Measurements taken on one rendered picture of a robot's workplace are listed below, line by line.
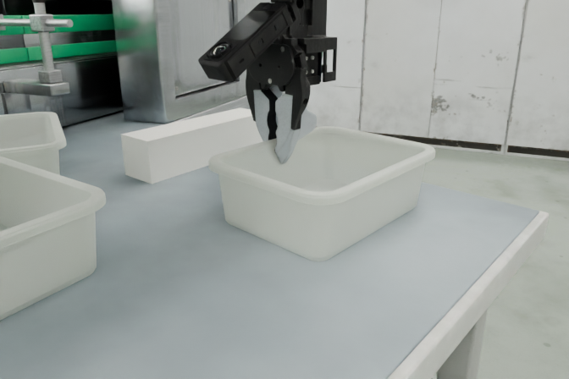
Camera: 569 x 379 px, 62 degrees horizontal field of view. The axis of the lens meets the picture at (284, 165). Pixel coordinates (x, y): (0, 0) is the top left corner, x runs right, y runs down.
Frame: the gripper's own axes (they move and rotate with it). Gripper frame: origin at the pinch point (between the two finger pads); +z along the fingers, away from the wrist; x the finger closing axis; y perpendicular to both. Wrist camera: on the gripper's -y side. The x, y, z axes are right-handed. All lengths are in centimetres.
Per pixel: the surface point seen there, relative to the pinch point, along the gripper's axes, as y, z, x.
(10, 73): -12, -6, 52
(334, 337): -16.8, 5.7, -21.8
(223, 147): 5.4, 3.5, 16.5
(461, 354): 10.8, 24.1, -21.7
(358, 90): 262, 40, 164
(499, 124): 297, 58, 69
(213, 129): 3.6, 0.2, 16.4
